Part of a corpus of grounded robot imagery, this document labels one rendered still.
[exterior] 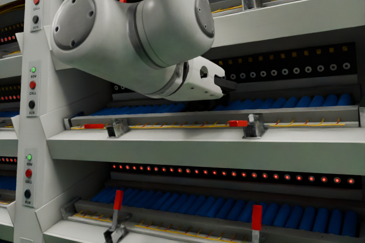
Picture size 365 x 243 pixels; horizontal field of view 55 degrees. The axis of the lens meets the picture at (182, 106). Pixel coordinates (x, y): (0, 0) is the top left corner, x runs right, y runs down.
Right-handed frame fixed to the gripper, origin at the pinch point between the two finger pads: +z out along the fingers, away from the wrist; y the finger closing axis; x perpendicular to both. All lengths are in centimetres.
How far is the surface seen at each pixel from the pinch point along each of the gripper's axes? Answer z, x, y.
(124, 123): -3.3, 5.2, 16.4
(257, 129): -5.6, 6.8, -10.3
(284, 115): -2.1, 4.3, -13.2
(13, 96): 9, -6, 72
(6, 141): -5, 9, 49
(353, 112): -2.3, 4.1, -22.5
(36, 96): -7.1, -0.4, 38.7
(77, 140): -5.7, 8.8, 25.9
